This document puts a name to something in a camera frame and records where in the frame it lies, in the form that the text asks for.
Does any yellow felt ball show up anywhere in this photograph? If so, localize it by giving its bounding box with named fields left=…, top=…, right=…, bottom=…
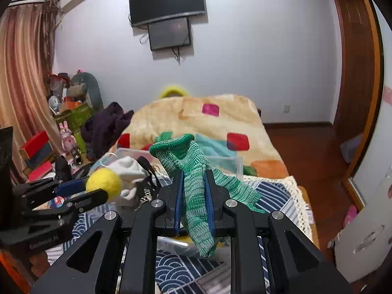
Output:
left=86, top=168, right=122, bottom=200

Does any white drawstring pouch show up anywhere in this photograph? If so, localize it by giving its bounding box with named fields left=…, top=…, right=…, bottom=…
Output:
left=105, top=156, right=148, bottom=206

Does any green knitted sock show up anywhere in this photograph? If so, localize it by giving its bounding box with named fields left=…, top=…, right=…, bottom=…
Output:
left=149, top=134, right=265, bottom=258

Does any black studded pouch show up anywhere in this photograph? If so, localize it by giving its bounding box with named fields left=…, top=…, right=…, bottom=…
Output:
left=135, top=156, right=162, bottom=210

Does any red box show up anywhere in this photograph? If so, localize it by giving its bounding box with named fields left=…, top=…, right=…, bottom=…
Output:
left=19, top=131, right=49, bottom=159

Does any blue white patterned tablecloth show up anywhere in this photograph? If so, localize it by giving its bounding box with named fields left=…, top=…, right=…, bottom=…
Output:
left=45, top=174, right=315, bottom=294

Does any pink bunny plush toy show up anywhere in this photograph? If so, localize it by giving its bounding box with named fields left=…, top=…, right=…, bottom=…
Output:
left=59, top=121, right=76, bottom=154

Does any green cardboard box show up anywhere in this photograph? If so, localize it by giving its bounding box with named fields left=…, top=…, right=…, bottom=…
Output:
left=54, top=103, right=94, bottom=146

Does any dark purple garment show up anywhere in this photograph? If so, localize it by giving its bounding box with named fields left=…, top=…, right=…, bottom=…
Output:
left=80, top=102, right=134, bottom=161

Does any grey green plush toy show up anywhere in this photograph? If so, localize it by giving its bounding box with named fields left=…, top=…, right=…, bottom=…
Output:
left=66, top=72, right=104, bottom=111

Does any colourful patchwork fleece blanket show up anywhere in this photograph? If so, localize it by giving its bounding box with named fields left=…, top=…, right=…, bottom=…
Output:
left=108, top=94, right=288, bottom=179

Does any striped brown curtain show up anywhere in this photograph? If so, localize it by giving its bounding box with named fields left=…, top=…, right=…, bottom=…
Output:
left=1, top=0, right=62, bottom=184

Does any yellow plush behind blanket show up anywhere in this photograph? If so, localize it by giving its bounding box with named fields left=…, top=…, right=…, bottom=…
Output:
left=159, top=85, right=189, bottom=99

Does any brown wooden door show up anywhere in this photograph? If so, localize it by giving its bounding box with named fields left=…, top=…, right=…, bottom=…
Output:
left=334, top=0, right=383, bottom=178

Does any black curved television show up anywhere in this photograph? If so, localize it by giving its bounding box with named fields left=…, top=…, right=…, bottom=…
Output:
left=129, top=0, right=206, bottom=27

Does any small black wall monitor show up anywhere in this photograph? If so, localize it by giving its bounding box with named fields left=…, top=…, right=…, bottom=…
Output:
left=147, top=17, right=192, bottom=51

